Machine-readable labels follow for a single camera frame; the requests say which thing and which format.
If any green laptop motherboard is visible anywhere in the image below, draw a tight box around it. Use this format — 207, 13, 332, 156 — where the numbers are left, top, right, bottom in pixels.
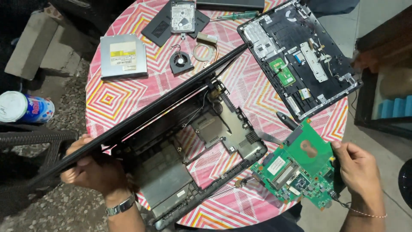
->
250, 118, 342, 211

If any green handled screwdriver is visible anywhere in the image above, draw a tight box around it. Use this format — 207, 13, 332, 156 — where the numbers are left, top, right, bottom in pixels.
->
210, 10, 260, 22

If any dark wooden cabinet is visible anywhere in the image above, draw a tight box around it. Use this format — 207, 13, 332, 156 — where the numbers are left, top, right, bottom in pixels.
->
353, 13, 412, 140

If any silver optical disc drive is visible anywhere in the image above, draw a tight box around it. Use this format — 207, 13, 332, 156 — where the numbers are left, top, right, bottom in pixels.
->
100, 33, 149, 81

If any thin bead bracelet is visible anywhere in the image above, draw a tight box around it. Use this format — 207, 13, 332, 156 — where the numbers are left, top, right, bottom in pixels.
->
349, 207, 388, 219

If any copper heatsink pipe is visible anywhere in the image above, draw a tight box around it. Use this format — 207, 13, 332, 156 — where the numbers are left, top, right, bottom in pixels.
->
192, 32, 220, 63

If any black handled metal tool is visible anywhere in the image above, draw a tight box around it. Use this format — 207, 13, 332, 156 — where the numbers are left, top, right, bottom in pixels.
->
256, 111, 300, 145

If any black laptop screen lid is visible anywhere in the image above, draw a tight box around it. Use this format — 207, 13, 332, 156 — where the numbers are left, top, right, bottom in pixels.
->
27, 43, 250, 188

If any silver hard disk drive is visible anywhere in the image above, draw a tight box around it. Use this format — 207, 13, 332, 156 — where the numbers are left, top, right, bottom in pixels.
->
170, 0, 196, 34

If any silver wristwatch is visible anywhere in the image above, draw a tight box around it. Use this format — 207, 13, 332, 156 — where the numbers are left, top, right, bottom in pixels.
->
106, 193, 136, 217

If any pink patterned tablecloth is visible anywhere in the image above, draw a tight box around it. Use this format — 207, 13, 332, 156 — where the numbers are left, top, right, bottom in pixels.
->
85, 0, 349, 230

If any person's right hand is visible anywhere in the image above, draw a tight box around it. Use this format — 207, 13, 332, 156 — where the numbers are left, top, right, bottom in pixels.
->
331, 140, 383, 207

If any grey concrete block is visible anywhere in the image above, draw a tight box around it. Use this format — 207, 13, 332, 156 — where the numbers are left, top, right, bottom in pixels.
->
39, 25, 82, 77
4, 12, 59, 81

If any black cooling fan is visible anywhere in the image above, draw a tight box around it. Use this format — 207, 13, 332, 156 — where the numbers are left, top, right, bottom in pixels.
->
169, 45, 195, 75

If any black laptop base chassis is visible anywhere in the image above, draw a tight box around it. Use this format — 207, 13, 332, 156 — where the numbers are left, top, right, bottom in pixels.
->
111, 81, 268, 230

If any thin metal screwdriver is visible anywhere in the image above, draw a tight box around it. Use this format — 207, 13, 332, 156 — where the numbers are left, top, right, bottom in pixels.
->
200, 177, 258, 201

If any black laptop palmrest cover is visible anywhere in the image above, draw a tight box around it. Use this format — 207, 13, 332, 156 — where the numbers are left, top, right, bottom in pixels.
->
237, 0, 364, 122

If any black laptop battery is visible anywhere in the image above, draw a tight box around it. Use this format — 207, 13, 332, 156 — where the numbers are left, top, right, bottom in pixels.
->
196, 0, 265, 13

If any blue white plastic tub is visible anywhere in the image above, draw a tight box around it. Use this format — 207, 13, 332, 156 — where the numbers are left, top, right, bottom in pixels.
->
0, 91, 55, 124

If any black plastic access cover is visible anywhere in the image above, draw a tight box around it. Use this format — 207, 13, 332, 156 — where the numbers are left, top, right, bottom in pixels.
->
141, 1, 211, 48

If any black wicker chair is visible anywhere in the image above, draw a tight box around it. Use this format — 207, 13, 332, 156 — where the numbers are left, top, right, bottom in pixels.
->
0, 124, 79, 207

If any person's left hand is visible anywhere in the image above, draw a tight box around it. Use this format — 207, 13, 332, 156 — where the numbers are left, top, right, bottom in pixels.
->
61, 134, 131, 199

